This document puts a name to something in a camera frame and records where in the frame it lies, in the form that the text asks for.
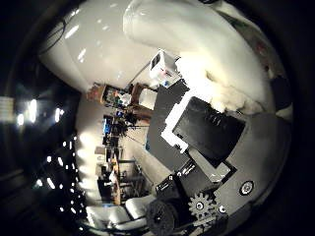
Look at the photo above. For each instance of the light wooden desk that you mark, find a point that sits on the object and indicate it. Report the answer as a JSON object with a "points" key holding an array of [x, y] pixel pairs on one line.
{"points": [[115, 178]]}

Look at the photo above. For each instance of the white spray bottle teal print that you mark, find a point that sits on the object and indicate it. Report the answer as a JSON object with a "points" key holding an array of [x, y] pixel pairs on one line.
{"points": [[210, 46]]}

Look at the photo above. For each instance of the wooden shelf with items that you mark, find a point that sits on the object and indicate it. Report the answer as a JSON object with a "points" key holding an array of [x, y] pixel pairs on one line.
{"points": [[113, 95]]}

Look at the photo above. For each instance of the white box device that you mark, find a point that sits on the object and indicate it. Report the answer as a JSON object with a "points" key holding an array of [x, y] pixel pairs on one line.
{"points": [[162, 67]]}

